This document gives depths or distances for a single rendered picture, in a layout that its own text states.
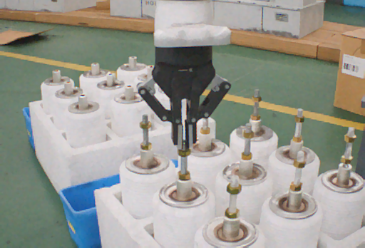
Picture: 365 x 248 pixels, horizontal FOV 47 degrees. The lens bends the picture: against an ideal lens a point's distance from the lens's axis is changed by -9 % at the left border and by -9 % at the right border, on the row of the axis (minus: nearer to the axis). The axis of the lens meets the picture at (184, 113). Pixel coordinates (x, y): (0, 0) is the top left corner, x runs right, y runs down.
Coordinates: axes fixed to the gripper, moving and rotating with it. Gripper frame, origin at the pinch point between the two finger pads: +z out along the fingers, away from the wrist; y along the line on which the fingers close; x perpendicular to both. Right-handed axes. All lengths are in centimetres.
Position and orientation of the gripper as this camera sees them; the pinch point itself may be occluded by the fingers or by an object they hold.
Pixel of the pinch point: (184, 134)
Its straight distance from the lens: 63.8
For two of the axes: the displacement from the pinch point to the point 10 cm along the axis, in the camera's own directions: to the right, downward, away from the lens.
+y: -9.8, 0.7, -1.7
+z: 0.0, 9.3, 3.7
